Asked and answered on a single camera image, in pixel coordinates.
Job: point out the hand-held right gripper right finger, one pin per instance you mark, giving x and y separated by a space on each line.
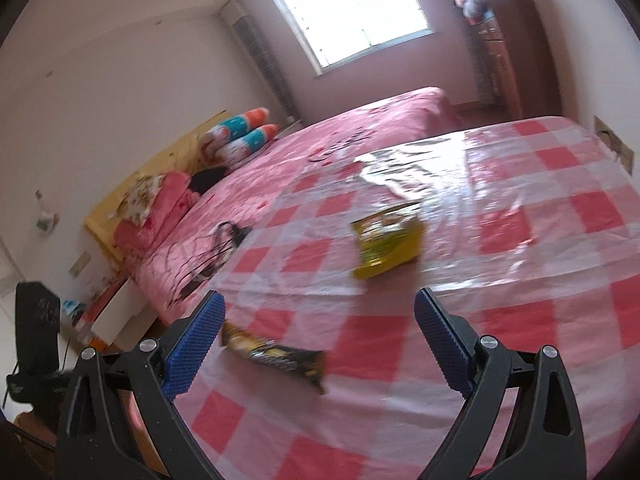
445 345

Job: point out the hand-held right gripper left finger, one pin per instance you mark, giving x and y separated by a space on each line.
192 350

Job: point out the dark chocolate bar wrapper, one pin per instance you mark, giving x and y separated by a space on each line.
280 355

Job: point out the yellow snack packet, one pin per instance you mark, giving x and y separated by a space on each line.
385 245

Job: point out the white nightstand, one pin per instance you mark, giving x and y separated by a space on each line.
125 310

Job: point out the red checked tablecloth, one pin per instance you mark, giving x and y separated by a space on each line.
350 310

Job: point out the pink folded quilt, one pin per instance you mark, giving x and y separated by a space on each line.
172 200

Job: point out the floral pillow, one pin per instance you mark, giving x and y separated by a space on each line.
140 197

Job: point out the black bag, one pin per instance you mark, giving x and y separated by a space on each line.
210 178

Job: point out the yellow wooden headboard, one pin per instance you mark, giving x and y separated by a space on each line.
165 160

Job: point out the bed with pink blanket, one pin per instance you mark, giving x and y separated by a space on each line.
310 145

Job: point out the brown wooden cabinet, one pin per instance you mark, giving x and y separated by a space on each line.
515 60

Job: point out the grey window curtain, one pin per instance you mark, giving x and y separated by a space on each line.
265 60

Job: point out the window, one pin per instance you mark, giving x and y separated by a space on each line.
350 10

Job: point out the small wall socket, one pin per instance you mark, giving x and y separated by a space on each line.
80 265

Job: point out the wall socket panel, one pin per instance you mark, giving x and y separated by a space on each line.
615 142

